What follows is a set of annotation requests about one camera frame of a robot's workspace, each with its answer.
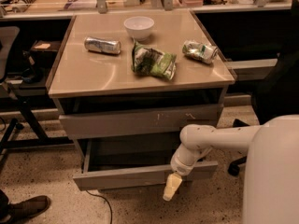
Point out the grey drawer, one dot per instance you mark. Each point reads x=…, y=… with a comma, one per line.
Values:
x=139, y=121
x=111, y=165

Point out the black box under desk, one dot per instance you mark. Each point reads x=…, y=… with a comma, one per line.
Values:
x=44, y=52

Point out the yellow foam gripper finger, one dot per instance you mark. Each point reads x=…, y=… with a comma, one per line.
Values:
x=171, y=186

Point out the brown shoe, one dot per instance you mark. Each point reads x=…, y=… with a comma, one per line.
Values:
x=13, y=212

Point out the grey top drawer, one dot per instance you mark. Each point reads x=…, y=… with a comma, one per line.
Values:
x=139, y=121

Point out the black office chair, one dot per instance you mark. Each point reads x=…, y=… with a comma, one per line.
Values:
x=278, y=94

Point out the grey three-drawer cabinet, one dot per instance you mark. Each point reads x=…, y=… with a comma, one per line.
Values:
x=91, y=82

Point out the silver soda can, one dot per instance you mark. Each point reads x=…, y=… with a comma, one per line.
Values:
x=102, y=45

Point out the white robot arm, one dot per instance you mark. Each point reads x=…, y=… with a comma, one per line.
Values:
x=271, y=183

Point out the white ceramic bowl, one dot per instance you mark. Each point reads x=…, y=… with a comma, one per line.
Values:
x=139, y=27

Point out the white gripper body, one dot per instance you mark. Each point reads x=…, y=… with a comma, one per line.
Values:
x=181, y=166

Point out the grey chair at left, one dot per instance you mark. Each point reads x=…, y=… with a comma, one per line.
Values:
x=7, y=37

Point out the green chip bag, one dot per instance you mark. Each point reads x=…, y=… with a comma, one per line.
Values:
x=147, y=61

